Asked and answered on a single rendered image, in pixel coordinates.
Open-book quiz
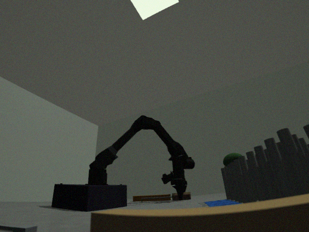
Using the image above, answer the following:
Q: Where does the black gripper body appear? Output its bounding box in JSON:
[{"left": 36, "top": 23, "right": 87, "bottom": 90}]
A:
[{"left": 171, "top": 168, "right": 187, "bottom": 186}]

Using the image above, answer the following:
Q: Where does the orange-brown flat bar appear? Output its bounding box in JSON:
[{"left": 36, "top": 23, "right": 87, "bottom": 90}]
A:
[{"left": 133, "top": 194, "right": 171, "bottom": 202}]

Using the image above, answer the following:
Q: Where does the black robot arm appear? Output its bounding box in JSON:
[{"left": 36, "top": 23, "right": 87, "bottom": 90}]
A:
[{"left": 85, "top": 115, "right": 194, "bottom": 185}]

